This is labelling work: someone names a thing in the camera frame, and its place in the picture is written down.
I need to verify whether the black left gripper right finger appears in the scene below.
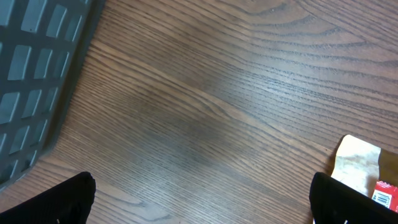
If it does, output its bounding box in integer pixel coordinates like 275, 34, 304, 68
309, 172, 397, 224

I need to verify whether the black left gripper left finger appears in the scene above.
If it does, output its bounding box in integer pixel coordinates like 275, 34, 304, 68
1, 172, 96, 224

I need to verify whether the beige snack pouch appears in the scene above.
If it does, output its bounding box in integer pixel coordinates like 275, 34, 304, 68
331, 135, 397, 197

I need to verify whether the red snack bar packet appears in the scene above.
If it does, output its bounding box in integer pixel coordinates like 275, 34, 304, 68
371, 181, 398, 213

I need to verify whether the grey plastic basket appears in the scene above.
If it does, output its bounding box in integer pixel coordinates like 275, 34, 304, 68
1, 0, 105, 189

